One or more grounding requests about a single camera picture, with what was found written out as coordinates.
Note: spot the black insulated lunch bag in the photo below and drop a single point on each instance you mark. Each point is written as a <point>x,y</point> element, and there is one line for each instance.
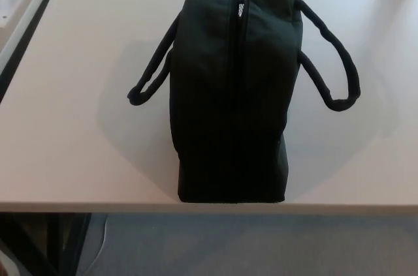
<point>209,93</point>

